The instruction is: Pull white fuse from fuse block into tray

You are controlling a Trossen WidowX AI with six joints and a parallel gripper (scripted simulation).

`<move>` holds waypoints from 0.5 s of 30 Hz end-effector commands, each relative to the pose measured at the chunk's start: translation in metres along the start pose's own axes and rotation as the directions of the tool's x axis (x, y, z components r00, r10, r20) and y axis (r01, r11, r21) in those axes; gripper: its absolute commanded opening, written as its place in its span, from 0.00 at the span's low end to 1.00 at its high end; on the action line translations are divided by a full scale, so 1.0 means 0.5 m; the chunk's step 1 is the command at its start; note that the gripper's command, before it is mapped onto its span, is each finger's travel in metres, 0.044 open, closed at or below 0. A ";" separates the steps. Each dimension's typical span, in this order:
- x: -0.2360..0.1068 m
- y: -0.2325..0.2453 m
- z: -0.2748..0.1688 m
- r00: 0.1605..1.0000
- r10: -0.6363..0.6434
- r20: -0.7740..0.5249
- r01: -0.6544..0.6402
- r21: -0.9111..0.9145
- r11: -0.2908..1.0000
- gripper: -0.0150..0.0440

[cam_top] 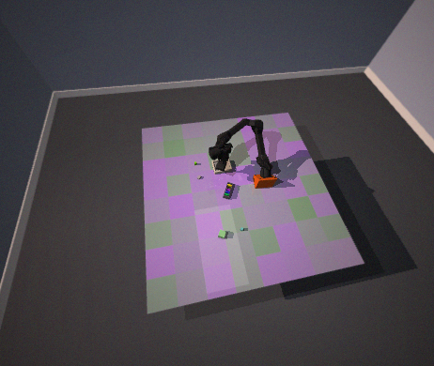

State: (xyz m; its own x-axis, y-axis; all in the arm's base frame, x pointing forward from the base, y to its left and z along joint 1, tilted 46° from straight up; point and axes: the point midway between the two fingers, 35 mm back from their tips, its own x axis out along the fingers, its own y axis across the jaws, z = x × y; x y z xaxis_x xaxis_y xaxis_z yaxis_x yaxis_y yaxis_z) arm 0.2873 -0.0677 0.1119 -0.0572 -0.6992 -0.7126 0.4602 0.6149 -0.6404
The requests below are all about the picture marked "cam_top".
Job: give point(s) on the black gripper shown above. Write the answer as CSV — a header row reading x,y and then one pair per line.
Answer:
x,y
221,164

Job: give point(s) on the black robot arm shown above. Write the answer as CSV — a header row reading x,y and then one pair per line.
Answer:
x,y
222,147

